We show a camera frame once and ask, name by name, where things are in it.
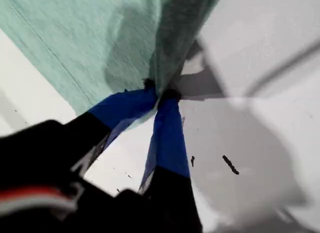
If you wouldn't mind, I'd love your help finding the pale green T-shirt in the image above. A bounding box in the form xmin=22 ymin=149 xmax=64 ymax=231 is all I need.
xmin=0 ymin=0 xmax=223 ymax=131

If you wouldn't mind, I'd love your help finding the camera black cable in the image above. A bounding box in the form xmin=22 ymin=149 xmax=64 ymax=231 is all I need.
xmin=243 ymin=41 xmax=320 ymax=97

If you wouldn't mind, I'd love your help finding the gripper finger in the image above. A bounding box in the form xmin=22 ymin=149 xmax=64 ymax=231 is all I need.
xmin=61 ymin=78 xmax=159 ymax=145
xmin=138 ymin=88 xmax=204 ymax=230

